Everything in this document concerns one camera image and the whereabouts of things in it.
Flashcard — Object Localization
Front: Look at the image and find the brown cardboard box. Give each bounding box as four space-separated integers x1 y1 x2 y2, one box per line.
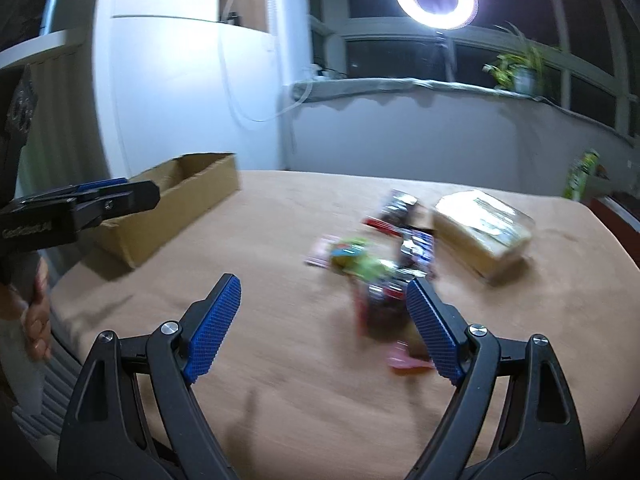
95 152 242 269

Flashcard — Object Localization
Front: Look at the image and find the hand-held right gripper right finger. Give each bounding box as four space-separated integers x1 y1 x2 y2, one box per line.
406 276 587 480

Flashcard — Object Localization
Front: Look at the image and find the person's left hand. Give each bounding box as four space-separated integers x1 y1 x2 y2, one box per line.
20 255 52 363

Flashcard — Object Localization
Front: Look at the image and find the clear plastic hose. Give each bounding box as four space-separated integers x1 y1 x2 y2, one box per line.
216 0 303 124

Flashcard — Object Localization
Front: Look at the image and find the green drink carton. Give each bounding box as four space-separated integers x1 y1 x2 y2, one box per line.
562 149 602 202

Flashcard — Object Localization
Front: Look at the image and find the potted green plant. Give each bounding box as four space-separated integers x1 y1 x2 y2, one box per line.
482 22 562 97

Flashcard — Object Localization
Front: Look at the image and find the white cabinet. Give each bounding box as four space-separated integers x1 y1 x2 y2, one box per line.
92 0 297 181

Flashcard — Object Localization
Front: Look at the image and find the green colourful snack packet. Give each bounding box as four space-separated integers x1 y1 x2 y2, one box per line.
330 241 397 281

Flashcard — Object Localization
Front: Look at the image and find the dark blue-edged snack packet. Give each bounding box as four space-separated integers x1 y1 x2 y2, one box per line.
397 230 437 281

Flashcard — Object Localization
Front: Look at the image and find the grey windowsill cover cloth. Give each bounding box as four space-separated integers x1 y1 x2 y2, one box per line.
290 76 640 150

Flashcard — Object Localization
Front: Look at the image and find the white framed window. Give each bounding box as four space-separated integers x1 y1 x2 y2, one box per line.
310 0 640 142

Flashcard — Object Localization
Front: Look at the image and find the flat red snack packet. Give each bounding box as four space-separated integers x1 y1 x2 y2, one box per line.
387 340 437 374

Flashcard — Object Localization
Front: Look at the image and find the pink snack packet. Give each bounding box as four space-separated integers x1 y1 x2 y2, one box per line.
305 235 342 268

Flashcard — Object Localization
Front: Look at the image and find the dark red-edged snack packet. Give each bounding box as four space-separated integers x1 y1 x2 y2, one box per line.
362 189 421 236

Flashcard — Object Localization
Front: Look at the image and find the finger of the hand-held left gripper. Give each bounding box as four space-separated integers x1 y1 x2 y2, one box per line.
65 180 161 233
47 177 128 198

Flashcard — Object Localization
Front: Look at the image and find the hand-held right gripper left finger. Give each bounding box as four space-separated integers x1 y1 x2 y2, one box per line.
56 273 242 480

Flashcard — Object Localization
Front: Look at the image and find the grey ribbed panel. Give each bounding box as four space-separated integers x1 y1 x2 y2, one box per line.
10 320 85 442

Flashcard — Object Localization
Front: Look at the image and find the bagged sliced bread loaf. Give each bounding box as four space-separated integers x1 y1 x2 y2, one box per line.
431 189 537 286

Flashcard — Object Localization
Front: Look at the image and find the dark red snack packet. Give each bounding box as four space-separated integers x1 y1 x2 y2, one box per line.
352 275 417 342

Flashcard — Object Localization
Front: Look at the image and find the ring light tripod stand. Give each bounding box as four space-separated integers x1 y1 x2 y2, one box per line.
432 29 459 84

